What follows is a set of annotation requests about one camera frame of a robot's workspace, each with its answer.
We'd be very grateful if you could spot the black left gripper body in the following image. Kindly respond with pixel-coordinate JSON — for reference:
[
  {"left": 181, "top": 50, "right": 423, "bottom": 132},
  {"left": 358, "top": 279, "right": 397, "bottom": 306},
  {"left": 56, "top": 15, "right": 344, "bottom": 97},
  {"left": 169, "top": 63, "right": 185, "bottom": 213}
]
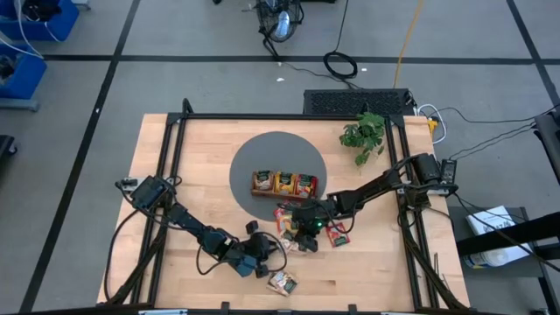
[{"left": 234, "top": 234, "right": 273, "bottom": 277}]

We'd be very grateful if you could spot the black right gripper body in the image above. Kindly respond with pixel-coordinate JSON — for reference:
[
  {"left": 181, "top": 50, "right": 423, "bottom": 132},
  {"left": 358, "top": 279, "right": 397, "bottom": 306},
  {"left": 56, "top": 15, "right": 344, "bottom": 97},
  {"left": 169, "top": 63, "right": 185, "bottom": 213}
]
[{"left": 290, "top": 204, "right": 328, "bottom": 240}]

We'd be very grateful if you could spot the orange mango tea bag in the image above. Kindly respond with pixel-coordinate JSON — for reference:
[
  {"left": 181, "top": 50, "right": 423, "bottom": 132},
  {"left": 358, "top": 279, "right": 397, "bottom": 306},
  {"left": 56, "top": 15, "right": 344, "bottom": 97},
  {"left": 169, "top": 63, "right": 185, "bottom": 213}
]
[
  {"left": 275, "top": 213, "right": 296, "bottom": 238},
  {"left": 274, "top": 171, "right": 298, "bottom": 197}
]

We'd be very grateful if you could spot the wooden three-compartment tray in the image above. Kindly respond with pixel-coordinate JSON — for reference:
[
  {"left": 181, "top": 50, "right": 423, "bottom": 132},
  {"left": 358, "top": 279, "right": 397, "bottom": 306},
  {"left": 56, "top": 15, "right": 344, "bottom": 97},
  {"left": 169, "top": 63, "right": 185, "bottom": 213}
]
[{"left": 250, "top": 169, "right": 320, "bottom": 202}]

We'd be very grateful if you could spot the round grey woven placemat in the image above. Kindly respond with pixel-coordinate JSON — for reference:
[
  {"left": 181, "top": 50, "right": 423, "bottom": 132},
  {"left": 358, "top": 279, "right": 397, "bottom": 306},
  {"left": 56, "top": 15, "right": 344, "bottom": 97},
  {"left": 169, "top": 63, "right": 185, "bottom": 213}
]
[{"left": 228, "top": 130, "right": 328, "bottom": 222}]

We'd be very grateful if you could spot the green leafy plant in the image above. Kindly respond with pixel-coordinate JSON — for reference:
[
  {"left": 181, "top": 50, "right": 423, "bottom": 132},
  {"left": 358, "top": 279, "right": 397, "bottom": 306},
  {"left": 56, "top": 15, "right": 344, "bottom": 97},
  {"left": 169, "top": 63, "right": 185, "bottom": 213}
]
[{"left": 339, "top": 111, "right": 387, "bottom": 167}]

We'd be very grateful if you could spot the black computer case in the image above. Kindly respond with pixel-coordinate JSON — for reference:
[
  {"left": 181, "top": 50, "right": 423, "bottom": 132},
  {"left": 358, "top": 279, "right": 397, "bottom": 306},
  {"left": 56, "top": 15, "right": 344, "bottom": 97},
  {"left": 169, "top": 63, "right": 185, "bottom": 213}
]
[{"left": 303, "top": 88, "right": 416, "bottom": 117}]

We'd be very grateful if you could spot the grey side table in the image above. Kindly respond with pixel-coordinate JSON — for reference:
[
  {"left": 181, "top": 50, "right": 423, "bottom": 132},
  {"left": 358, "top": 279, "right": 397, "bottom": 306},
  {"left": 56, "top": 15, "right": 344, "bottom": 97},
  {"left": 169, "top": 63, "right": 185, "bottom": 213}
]
[{"left": 448, "top": 205, "right": 548, "bottom": 279}]

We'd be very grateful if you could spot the white paper booklet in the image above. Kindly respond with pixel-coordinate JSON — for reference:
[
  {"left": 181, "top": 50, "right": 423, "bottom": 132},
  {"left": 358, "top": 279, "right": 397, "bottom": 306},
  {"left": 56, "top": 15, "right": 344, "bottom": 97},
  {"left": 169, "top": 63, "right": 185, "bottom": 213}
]
[{"left": 462, "top": 206, "right": 534, "bottom": 269}]

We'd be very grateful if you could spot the black metal bar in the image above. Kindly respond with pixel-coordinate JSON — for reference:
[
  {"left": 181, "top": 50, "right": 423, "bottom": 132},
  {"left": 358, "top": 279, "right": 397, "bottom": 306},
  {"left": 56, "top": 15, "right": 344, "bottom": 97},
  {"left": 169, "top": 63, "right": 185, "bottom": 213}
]
[{"left": 454, "top": 211, "right": 560, "bottom": 260}]

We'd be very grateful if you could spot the grey cart base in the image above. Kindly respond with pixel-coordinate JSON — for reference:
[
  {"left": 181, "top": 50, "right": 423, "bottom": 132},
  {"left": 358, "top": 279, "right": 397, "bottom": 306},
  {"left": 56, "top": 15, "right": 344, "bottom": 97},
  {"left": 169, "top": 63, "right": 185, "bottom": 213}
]
[{"left": 0, "top": 97, "right": 40, "bottom": 113}]

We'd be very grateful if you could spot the blue bin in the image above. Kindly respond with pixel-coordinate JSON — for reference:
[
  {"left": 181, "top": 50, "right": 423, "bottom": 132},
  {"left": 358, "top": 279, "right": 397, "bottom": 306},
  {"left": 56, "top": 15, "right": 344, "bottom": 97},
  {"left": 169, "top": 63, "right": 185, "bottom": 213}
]
[
  {"left": 0, "top": 42, "right": 48, "bottom": 101},
  {"left": 0, "top": 0, "right": 81, "bottom": 43}
]

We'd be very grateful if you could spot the black bag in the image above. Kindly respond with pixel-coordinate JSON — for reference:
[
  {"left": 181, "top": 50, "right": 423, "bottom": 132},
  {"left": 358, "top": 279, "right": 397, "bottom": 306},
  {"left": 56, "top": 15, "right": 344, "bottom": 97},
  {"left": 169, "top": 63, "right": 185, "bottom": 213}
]
[{"left": 20, "top": 0, "right": 63, "bottom": 22}]

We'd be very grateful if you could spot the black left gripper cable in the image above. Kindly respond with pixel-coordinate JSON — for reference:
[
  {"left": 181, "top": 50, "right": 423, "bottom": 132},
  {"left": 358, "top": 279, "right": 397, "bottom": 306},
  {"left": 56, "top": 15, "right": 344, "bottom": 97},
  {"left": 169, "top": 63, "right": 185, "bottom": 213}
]
[{"left": 195, "top": 229, "right": 289, "bottom": 277}]

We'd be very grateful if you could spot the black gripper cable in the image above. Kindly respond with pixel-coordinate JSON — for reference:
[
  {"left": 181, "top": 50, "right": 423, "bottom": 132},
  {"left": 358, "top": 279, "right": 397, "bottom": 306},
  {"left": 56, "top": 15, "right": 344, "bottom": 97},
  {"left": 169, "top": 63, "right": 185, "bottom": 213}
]
[
  {"left": 195, "top": 229, "right": 289, "bottom": 277},
  {"left": 321, "top": 199, "right": 360, "bottom": 236}
]

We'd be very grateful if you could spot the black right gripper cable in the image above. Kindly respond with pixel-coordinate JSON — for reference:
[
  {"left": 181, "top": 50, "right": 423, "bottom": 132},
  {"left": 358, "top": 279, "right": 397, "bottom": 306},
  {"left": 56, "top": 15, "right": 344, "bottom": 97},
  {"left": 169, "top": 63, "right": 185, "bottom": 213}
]
[{"left": 321, "top": 199, "right": 360, "bottom": 236}]

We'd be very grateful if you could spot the black aluminium table frame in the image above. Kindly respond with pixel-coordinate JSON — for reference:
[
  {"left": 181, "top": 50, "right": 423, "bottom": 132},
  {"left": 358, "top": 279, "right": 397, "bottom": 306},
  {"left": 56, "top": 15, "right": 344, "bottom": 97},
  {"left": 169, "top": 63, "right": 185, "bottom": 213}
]
[{"left": 96, "top": 98, "right": 473, "bottom": 315}]

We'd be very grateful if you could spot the coiled black floor cable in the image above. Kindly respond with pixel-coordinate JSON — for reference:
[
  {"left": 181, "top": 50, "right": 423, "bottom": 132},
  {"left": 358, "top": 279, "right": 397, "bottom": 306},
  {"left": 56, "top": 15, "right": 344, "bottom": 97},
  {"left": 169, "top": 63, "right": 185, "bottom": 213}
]
[{"left": 322, "top": 0, "right": 360, "bottom": 82}]

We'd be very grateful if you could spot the black left base cable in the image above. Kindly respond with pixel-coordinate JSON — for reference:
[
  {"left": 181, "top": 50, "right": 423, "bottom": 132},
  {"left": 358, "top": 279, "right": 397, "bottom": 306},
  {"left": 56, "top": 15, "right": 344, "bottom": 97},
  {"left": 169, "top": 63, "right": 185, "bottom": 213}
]
[{"left": 102, "top": 201, "right": 149, "bottom": 304}]

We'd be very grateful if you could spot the looped white cable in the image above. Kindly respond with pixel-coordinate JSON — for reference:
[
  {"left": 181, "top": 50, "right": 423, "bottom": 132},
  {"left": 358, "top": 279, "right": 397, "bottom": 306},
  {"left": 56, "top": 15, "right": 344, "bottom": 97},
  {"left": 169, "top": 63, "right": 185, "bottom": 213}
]
[{"left": 417, "top": 103, "right": 448, "bottom": 145}]

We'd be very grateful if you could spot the black wire floor fan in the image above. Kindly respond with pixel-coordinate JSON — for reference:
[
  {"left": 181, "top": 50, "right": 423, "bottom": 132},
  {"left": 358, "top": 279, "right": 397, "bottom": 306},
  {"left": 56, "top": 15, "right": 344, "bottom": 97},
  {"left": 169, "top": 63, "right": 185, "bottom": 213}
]
[{"left": 253, "top": 0, "right": 305, "bottom": 60}]

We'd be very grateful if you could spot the yellow floor cable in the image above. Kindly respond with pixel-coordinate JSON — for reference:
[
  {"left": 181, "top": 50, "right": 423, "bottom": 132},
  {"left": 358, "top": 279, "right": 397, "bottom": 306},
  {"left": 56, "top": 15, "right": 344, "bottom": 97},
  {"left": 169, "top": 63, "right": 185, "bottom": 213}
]
[{"left": 392, "top": 0, "right": 425, "bottom": 88}]

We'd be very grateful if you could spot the thin white cable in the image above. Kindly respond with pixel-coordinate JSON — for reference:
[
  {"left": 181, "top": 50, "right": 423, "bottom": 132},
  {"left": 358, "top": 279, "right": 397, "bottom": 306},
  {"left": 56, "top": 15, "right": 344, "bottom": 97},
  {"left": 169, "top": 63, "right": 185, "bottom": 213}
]
[{"left": 0, "top": 0, "right": 62, "bottom": 62}]

